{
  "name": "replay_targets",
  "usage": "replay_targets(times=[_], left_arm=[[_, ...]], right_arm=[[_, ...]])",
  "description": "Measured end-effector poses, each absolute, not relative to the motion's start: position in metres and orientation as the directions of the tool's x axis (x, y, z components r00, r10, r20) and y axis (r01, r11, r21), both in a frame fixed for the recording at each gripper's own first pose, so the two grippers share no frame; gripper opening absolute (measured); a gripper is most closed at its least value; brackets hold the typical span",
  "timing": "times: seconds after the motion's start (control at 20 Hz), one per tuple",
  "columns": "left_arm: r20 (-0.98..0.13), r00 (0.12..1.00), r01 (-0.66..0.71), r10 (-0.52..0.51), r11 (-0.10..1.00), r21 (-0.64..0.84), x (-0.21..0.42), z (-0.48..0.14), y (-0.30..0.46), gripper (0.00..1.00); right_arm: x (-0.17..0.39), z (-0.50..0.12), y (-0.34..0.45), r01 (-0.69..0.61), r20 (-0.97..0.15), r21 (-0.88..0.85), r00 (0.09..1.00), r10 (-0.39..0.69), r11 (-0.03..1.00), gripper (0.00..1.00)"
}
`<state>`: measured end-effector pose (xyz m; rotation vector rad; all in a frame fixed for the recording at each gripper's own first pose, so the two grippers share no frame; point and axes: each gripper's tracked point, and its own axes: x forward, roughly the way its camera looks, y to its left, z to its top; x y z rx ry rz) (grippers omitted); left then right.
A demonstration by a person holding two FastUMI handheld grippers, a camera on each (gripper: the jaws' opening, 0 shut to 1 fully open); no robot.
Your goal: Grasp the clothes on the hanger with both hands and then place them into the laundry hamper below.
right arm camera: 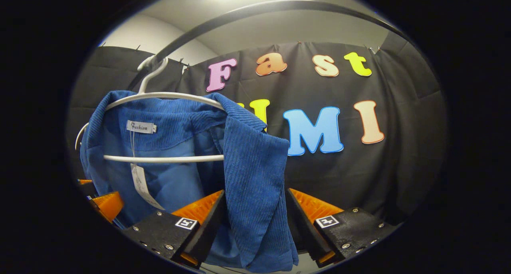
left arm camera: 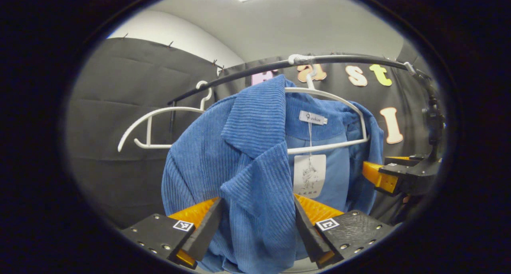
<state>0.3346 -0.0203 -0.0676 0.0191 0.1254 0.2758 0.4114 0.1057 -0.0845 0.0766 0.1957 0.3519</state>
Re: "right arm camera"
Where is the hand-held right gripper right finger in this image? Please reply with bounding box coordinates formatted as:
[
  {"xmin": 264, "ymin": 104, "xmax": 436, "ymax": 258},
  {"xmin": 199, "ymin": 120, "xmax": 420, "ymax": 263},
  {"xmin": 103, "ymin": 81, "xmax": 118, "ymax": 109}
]
[{"xmin": 285, "ymin": 188, "xmax": 400, "ymax": 268}]

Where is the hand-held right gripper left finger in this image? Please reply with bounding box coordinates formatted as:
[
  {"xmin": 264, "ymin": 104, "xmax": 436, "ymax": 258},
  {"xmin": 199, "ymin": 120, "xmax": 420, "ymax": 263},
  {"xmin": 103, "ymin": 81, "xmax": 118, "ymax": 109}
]
[{"xmin": 123, "ymin": 190, "xmax": 226, "ymax": 268}]

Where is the blue corduroy jacket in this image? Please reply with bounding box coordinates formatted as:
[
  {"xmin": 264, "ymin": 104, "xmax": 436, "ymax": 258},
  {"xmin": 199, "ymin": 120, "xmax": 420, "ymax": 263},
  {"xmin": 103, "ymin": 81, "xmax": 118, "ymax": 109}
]
[{"xmin": 80, "ymin": 90, "xmax": 299, "ymax": 273}]

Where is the white clothes hanger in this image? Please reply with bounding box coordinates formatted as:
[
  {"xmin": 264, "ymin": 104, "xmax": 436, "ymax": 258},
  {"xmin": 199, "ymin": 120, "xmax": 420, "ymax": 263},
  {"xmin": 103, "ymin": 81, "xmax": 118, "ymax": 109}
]
[{"xmin": 75, "ymin": 55, "xmax": 226, "ymax": 164}]

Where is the black clothes rack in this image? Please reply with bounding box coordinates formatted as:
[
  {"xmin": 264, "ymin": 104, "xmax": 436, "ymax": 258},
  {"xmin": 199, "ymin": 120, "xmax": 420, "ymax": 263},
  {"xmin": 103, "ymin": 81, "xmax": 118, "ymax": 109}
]
[{"xmin": 127, "ymin": 0, "xmax": 408, "ymax": 91}]

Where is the black backdrop cloth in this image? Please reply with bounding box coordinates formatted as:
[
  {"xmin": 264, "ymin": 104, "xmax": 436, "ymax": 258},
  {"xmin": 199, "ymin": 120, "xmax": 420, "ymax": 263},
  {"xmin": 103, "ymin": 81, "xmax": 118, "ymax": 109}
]
[{"xmin": 66, "ymin": 40, "xmax": 448, "ymax": 226}]

